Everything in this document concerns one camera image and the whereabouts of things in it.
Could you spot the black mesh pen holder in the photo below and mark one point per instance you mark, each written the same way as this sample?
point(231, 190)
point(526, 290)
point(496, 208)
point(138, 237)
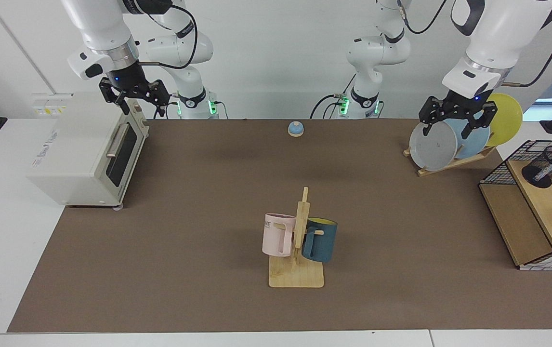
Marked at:
point(541, 173)

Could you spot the light blue plate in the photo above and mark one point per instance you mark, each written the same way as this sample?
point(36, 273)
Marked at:
point(468, 147)

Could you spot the grey plate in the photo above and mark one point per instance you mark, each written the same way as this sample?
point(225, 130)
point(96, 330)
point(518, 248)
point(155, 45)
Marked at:
point(432, 149)

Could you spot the yellow plate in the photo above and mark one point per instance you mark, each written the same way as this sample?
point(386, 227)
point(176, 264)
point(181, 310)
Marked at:
point(507, 120)

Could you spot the wooden plate rack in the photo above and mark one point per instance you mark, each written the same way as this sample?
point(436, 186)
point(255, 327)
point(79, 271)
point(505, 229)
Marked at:
point(444, 166)

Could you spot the white socket box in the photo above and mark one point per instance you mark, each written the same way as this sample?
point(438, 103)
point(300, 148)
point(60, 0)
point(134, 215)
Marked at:
point(52, 103)

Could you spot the pale toaster oven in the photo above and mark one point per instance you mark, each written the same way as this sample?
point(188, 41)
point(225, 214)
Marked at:
point(69, 164)

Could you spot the brown table cloth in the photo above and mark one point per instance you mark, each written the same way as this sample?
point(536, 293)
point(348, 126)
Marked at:
point(208, 217)

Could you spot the dark teal mug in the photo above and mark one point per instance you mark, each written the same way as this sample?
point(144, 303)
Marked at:
point(322, 243)

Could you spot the pink mug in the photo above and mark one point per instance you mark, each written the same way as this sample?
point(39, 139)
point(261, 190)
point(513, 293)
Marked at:
point(273, 238)

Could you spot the wooden cup stand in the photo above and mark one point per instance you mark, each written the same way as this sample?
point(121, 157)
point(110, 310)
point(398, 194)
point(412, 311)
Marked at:
point(300, 277)

